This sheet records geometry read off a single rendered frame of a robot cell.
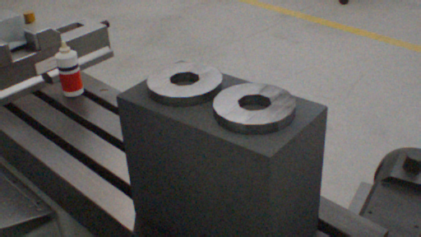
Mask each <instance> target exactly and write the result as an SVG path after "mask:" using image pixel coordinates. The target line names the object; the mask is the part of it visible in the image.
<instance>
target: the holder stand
mask: <svg viewBox="0 0 421 237"><path fill-rule="evenodd" d="M116 101H117V105H118V116H119V120H120V124H121V129H122V136H123V144H124V151H125V156H126V160H127V171H128V174H129V179H130V187H131V191H132V198H133V206H134V210H135V213H136V214H138V215H139V216H142V217H144V219H147V220H148V221H150V222H153V223H154V224H155V225H157V226H159V227H161V228H163V229H164V230H167V231H168V232H169V233H172V234H173V235H175V236H178V237H311V236H312V234H313V233H314V232H316V230H317V227H318V212H319V205H320V196H321V189H322V167H323V161H324V152H325V138H326V124H327V106H326V105H321V104H319V103H317V102H313V101H310V100H307V99H303V98H300V97H298V96H294V95H291V94H290V93H289V91H286V90H284V89H283V88H280V87H278V86H275V85H268V84H264V83H254V82H250V81H246V80H244V79H240V78H238V77H232V76H230V75H228V74H225V73H222V72H220V71H219V70H218V69H216V68H215V67H212V66H211V65H207V64H203V63H188V62H186V61H183V60H180V61H178V62H177V63H174V64H171V65H166V66H164V67H161V68H158V69H157V70H156V71H154V72H152V73H151V74H150V76H149V78H147V79H145V80H144V81H142V82H139V83H138V84H136V85H134V86H133V87H131V88H129V89H127V90H126V91H124V92H122V93H119V94H118V95H117V96H116Z"/></svg>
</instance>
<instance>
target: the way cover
mask: <svg viewBox="0 0 421 237"><path fill-rule="evenodd" d="M4 178H5V179H4ZM11 184H15V185H16V186H14V185H11ZM22 192H23V193H22ZM0 193H1V194H0V214H1V215H0V230H2V229H5V228H7V227H11V226H14V225H18V224H20V223H22V222H27V221H30V220H34V219H36V218H38V217H42V216H46V215H49V214H52V213H54V212H56V211H55V210H54V209H53V208H52V207H50V206H49V204H47V203H46V202H45V201H44V200H43V199H42V198H40V197H39V196H38V195H36V193H34V192H33V190H30V188H29V187H27V186H26V185H25V184H24V183H23V182H21V181H20V179H18V178H17V177H16V176H15V175H14V174H13V173H12V172H11V171H10V170H8V169H7V168H6V167H5V166H4V165H2V163H1V162H0ZM13 194H15V195H13ZM26 195H27V196H28V197H26ZM9 199H10V200H9ZM39 200H41V201H39ZM33 205H34V206H33ZM29 206H32V207H29ZM36 208H37V209H36ZM38 209H41V210H38ZM12 211H13V213H12ZM14 211H15V212H16V213H15V212H14ZM10 214H11V215H10Z"/></svg>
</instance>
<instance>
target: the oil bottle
mask: <svg viewBox="0 0 421 237"><path fill-rule="evenodd" d="M55 58H56V61H57V68H58V72H59V78H60V82H61V84H62V92H63V94H64V95H65V96H69V97H73V96H79V95H80V94H82V93H83V83H82V79H81V70H80V68H79V63H78V57H77V55H76V51H73V50H71V48H70V47H67V45H66V44H65V41H62V47H61V48H60V53H57V54H56V55H55Z"/></svg>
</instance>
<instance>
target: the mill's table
mask: <svg viewBox="0 0 421 237"><path fill-rule="evenodd" d="M81 79H82V83H83V93H82V94H80V95H79V96H73V97H69V96H65V95H64V94H63V92H62V84H61V82H60V81H57V82H54V83H52V82H46V87H44V88H41V89H40V90H37V91H34V92H33V93H31V94H28V95H26V96H22V97H21V98H20V99H18V100H14V101H12V102H9V103H8V104H6V105H3V106H2V107H0V156H1V157H3V158H4V160H7V162H9V163H10V164H11V165H12V166H13V167H15V168H16V169H17V170H19V171H20V173H21V174H23V175H24V176H25V177H26V178H27V179H28V180H29V181H30V182H32V183H33V184H35V185H36V187H37V188H39V189H40V190H41V191H42V192H44V193H45V194H46V195H47V196H49V198H52V200H53V201H54V202H56V203H57V204H58V205H59V206H60V207H61V208H62V209H63V210H65V212H68V214H69V215H70V216H72V217H73V218H74V219H75V220H77V221H78V222H79V223H80V224H81V225H82V226H84V227H85V228H86V229H87V230H88V231H89V232H90V233H91V234H93V235H94V236H95V237H178V236H175V235H173V234H172V233H169V232H168V231H167V230H164V229H163V228H161V227H159V226H157V225H155V224H154V223H153V222H150V221H148V220H147V219H144V217H142V216H139V215H138V214H136V213H135V210H134V206H133V198H132V191H131V187H130V179H129V174H128V171H127V160H126V156H125V151H124V144H123V136H122V129H121V124H120V120H119V116H118V105H117V101H116V96H117V95H118V94H119V93H122V92H121V91H119V90H117V89H116V88H113V87H111V86H110V85H107V84H105V83H104V82H102V81H100V80H97V79H96V78H94V77H92V76H90V75H89V74H86V73H85V72H81ZM388 233H389V230H387V229H385V228H382V227H381V226H379V225H377V224H375V223H374V222H371V221H370V220H367V219H366V218H364V217H361V216H360V215H357V214H356V213H355V212H352V211H351V210H348V209H346V208H345V207H342V206H341V205H340V204H337V203H335V202H333V201H331V200H330V199H326V198H325V197H323V196H322V195H321V196H320V205H319V212H318V227H317V230H316V232H314V233H313V234H312V236H311V237H387V236H388Z"/></svg>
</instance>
